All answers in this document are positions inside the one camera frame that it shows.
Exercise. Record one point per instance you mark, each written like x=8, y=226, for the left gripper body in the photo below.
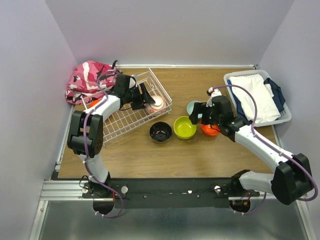
x=134, y=97

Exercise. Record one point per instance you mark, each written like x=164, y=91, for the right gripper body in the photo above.
x=208, y=117

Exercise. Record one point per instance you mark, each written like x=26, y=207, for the light blue ribbed bowl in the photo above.
x=189, y=108

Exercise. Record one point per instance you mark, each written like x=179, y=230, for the white bowl with red pattern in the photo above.
x=156, y=108

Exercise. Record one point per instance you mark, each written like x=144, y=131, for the orange bowl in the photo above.
x=95, y=103
x=210, y=130

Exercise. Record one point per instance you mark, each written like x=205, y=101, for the yellow-green bowl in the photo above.
x=184, y=137
x=183, y=127

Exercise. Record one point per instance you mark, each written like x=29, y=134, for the beige speckled bowl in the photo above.
x=160, y=132

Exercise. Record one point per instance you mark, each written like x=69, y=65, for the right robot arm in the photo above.
x=291, y=176

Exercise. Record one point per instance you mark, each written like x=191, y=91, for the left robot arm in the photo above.
x=85, y=136

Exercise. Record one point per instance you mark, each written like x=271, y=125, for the pink camouflage cloth bag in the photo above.
x=87, y=80

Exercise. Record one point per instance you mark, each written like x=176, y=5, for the white folded cloth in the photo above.
x=263, y=106

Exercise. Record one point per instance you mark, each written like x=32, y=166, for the dark blue jeans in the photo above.
x=278, y=96

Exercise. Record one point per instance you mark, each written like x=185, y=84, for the lavender plastic laundry basket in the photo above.
x=285, y=115

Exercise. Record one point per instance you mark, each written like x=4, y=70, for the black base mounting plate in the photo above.
x=160, y=193

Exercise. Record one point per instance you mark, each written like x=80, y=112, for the white wire dish rack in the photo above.
x=119, y=122

